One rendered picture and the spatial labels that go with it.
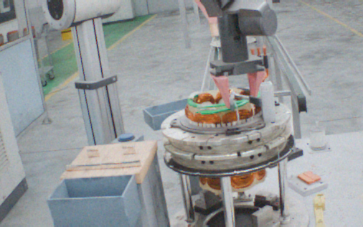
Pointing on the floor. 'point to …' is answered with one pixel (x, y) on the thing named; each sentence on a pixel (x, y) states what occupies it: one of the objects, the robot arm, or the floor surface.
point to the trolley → (41, 57)
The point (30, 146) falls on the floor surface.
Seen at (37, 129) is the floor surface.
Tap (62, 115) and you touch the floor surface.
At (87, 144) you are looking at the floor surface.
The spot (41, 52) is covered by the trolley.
